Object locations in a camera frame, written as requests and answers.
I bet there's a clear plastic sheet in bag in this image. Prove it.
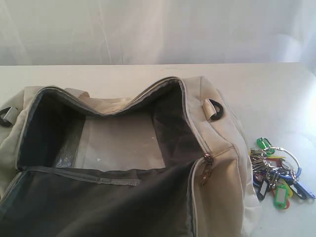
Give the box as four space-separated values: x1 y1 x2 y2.
53 112 165 172

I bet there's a beige duffel bag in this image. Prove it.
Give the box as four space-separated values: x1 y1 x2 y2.
0 77 261 237

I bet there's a white backdrop curtain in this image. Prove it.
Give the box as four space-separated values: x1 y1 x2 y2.
0 0 316 68

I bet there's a colourful key tag bunch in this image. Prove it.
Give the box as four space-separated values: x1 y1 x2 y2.
249 137 316 210

